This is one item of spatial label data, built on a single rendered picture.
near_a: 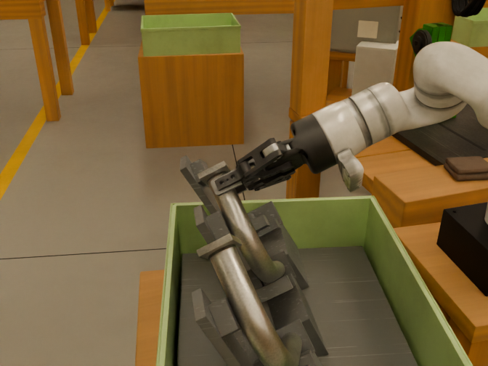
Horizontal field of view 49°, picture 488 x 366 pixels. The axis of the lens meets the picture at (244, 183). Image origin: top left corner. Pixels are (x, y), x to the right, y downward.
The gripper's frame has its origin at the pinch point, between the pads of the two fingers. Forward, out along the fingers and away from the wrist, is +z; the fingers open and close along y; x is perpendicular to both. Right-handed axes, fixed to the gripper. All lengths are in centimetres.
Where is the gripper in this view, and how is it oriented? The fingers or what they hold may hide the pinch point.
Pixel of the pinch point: (229, 185)
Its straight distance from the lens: 72.5
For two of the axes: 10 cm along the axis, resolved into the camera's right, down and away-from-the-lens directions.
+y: -1.7, -2.2, -9.6
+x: 4.1, 8.7, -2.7
